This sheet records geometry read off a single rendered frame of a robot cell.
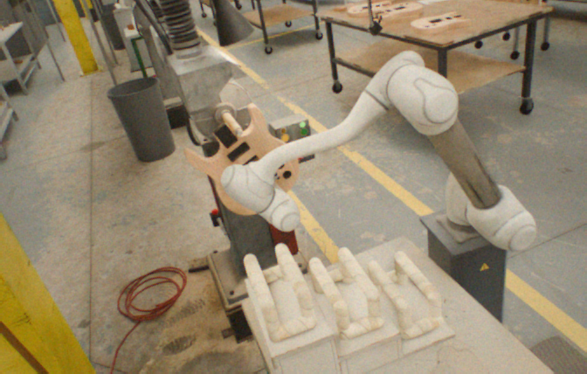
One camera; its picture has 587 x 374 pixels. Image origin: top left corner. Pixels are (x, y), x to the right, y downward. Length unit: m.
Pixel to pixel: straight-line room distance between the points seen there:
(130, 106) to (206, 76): 3.03
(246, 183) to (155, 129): 3.29
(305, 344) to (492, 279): 1.16
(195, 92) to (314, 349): 0.89
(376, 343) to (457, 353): 0.21
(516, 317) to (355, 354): 1.57
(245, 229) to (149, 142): 2.50
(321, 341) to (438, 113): 0.65
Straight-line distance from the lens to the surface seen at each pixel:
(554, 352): 2.53
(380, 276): 1.27
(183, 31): 1.68
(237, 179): 1.41
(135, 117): 4.60
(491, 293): 2.13
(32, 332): 1.90
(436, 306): 1.24
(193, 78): 1.55
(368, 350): 1.17
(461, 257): 1.92
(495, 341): 1.30
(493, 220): 1.67
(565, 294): 2.80
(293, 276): 1.07
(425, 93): 1.29
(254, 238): 2.42
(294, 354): 1.09
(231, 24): 1.64
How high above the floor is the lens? 1.92
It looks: 30 degrees down
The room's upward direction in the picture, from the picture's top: 12 degrees counter-clockwise
